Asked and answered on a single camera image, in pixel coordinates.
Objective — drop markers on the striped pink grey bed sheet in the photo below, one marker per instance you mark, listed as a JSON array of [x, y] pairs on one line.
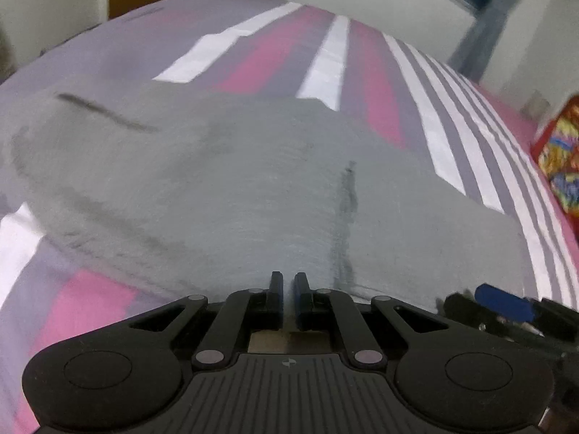
[[280, 54]]

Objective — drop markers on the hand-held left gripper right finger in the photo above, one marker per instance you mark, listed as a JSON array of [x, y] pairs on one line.
[[301, 289]]

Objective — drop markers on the grey curtain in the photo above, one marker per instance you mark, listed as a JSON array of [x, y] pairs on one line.
[[481, 31]]

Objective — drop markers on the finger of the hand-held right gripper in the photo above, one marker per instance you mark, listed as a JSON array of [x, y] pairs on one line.
[[461, 309], [504, 300]]

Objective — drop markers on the grey pants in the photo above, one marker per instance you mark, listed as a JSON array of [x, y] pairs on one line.
[[226, 181]]

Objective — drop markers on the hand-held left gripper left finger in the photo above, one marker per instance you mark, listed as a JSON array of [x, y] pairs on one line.
[[276, 289]]

